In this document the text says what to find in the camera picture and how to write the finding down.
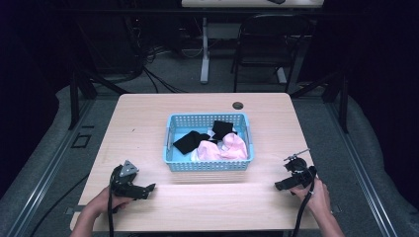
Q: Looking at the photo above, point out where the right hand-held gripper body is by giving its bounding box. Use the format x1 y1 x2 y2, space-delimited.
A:
280 148 318 192

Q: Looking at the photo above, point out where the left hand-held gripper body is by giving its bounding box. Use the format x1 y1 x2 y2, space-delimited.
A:
110 159 148 200

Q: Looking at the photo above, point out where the person's right hand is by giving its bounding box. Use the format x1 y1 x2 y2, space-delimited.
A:
290 177 331 219

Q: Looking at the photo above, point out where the person's left hand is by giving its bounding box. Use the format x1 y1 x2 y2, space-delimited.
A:
86 186 133 219

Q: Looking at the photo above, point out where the blue plastic basket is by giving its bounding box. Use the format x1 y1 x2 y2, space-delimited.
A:
162 112 256 173

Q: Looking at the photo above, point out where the large black cloth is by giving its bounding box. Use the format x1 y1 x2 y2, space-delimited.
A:
172 129 211 156

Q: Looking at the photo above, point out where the pink cloth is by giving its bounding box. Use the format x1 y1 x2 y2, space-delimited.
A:
197 132 249 162

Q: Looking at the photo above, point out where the square floor outlet box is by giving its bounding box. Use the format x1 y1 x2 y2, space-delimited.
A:
70 132 93 149

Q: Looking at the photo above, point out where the small black cloth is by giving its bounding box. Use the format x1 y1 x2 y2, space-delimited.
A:
210 119 238 141

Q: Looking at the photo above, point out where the black metal stand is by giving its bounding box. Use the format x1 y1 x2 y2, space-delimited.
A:
290 70 350 134
67 62 131 131

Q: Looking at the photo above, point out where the black folding chair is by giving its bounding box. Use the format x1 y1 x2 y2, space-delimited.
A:
230 13 312 94

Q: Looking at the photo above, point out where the white background desk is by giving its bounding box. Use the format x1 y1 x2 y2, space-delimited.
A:
180 0 326 85

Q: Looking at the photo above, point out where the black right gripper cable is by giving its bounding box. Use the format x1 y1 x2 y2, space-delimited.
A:
292 167 318 237

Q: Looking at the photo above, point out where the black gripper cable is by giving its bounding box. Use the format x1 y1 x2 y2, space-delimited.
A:
107 169 117 237
292 167 318 237

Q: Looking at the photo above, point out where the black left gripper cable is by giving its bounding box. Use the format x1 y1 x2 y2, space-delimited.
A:
107 169 117 237

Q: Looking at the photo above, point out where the black floor cable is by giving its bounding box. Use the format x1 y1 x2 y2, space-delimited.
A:
29 172 91 237

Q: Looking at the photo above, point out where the bundle of floor cables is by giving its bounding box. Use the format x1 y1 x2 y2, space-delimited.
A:
122 13 206 95

